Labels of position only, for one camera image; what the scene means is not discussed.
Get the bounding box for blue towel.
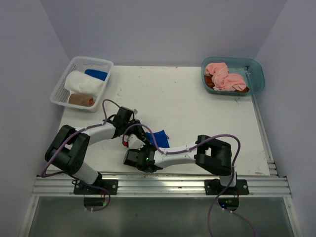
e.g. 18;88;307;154
84;69;108;81
146;130;170;148

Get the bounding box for orange brown patterned towel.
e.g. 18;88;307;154
68;93;95;107

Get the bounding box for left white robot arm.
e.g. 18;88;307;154
45;107;156;195

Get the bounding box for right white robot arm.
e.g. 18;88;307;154
123;135;237;194

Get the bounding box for blue rolled towel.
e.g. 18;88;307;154
84;69;108;81

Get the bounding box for white rolled towel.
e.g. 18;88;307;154
64;71;104;97

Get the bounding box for white plastic mesh basket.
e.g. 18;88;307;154
50;56;114;113

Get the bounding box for dark red towel in tub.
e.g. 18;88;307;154
204;75;249;93

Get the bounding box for pink crumpled towel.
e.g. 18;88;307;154
204;62;248;92

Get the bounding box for teal plastic tub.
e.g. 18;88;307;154
201;57;265;96

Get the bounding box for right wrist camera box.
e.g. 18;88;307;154
122;134;145;150

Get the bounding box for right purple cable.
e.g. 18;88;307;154
122;123;257;237

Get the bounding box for aluminium mounting rail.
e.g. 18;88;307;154
31;173;292;198

